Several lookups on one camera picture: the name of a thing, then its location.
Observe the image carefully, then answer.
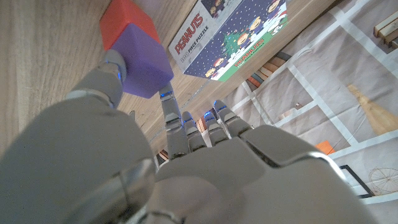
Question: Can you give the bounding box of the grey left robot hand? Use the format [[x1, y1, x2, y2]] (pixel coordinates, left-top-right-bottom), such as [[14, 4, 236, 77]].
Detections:
[[0, 49, 379, 224]]

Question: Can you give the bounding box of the purple magnetic block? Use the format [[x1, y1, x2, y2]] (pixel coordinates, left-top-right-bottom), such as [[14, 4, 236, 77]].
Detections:
[[111, 23, 174, 100]]

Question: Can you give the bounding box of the red magnetic block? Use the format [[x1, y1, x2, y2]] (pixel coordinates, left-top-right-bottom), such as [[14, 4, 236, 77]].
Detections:
[[99, 0, 161, 52]]

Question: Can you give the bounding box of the Peanuts puzzle box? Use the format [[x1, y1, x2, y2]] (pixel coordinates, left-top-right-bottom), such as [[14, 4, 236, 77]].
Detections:
[[167, 0, 289, 82]]

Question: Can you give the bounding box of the printed bookshelf backdrop cloth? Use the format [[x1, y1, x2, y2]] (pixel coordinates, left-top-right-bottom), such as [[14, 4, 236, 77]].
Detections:
[[155, 0, 398, 224]]

